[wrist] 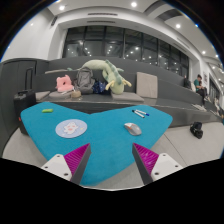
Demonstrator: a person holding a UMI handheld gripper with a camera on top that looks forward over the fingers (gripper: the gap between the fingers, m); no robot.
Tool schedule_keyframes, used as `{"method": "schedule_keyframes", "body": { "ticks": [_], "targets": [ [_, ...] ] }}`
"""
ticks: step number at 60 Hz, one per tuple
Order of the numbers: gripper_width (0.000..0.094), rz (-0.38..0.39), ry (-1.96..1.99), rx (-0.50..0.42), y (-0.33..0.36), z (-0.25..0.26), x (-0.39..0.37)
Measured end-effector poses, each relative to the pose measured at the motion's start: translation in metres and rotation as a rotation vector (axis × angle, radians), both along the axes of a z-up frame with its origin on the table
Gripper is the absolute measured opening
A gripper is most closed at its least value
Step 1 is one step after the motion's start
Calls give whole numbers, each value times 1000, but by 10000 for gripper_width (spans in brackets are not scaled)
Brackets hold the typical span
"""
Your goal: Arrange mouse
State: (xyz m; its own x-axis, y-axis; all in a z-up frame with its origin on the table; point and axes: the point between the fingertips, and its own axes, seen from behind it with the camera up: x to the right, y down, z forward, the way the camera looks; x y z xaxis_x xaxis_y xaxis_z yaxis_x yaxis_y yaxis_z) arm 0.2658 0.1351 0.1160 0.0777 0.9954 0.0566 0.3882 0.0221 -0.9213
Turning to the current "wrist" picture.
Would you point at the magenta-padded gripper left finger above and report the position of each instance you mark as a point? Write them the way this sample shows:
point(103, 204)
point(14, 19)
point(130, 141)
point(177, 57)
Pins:
point(77, 159)

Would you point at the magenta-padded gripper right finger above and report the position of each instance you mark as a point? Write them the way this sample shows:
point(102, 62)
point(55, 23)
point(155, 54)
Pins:
point(146, 159)

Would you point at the grey computer mouse orange accent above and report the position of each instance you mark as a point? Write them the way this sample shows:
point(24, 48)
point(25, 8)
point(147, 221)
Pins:
point(133, 129)

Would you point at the round light blue mouse pad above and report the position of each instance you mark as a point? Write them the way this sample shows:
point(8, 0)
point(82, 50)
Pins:
point(71, 128)

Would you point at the white marker black cap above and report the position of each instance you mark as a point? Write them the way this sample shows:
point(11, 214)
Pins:
point(138, 114)

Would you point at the small green eraser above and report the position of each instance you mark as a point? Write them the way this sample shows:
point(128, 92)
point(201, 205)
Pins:
point(47, 110)

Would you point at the black bag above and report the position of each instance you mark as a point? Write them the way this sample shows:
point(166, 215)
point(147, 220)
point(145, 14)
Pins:
point(196, 130)

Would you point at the small tan hat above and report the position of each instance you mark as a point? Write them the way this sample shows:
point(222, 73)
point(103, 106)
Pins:
point(76, 94)

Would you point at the flat grey square cushion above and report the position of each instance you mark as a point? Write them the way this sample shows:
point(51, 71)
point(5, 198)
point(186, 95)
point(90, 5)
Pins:
point(127, 97)
point(41, 96)

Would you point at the upright grey seat cushion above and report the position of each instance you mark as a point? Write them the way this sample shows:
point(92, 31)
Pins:
point(146, 85)

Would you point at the dark blue patterned bag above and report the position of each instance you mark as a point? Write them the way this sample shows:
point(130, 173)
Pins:
point(99, 88)

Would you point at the pink plush cushion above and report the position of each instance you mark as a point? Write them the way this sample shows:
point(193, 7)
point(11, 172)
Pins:
point(64, 84)

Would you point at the grey backpack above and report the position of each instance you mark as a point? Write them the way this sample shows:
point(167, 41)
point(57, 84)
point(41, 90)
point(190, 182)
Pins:
point(85, 80)

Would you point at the person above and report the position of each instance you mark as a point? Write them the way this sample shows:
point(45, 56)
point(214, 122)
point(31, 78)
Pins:
point(199, 85)

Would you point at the large green dragon plush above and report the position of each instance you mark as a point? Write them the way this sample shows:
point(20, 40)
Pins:
point(111, 75)

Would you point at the round ceiling lights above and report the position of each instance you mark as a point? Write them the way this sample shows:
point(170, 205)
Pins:
point(134, 4)

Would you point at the large dark window wall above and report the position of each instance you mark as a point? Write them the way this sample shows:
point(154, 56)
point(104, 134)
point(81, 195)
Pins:
point(133, 46)

